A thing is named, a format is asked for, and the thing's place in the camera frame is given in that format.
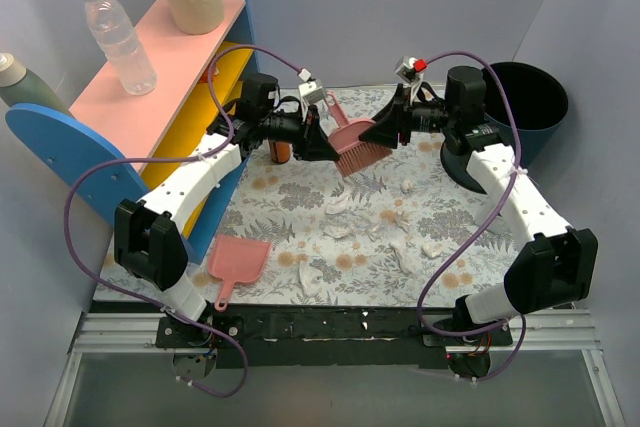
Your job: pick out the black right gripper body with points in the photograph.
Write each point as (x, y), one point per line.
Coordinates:
(405, 117)

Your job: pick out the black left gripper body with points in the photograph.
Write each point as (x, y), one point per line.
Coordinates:
(308, 132)

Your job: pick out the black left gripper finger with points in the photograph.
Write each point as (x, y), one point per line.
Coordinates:
(319, 147)
(300, 151)

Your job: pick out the pink hand brush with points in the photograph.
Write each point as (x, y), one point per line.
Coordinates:
(354, 154)

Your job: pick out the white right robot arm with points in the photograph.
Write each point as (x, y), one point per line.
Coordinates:
(555, 261)

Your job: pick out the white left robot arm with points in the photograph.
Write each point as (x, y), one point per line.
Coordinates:
(148, 239)

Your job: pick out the brown small bottle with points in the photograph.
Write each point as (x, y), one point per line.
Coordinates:
(280, 152)

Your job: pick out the floral table mat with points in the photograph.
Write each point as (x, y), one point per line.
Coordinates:
(285, 205)

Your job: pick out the orange item in shelf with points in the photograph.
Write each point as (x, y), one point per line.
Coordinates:
(208, 73)

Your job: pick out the dark blue trash bin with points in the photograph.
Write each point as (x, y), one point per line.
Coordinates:
(539, 104)

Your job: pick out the pink dustpan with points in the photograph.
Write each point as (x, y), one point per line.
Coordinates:
(235, 260)

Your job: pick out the clear plastic water bottle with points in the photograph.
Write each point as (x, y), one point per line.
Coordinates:
(116, 36)

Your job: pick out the blue pink yellow shelf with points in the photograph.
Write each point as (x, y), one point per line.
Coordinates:
(107, 123)

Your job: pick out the green metal bottle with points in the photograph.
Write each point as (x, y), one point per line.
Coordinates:
(21, 85)

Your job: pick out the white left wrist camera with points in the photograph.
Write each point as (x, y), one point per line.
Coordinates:
(311, 91)

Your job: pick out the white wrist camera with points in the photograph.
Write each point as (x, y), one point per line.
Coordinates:
(410, 69)
(311, 91)

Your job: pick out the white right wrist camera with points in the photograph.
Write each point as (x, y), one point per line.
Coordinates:
(410, 69)

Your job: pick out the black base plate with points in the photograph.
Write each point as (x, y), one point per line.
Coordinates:
(278, 335)

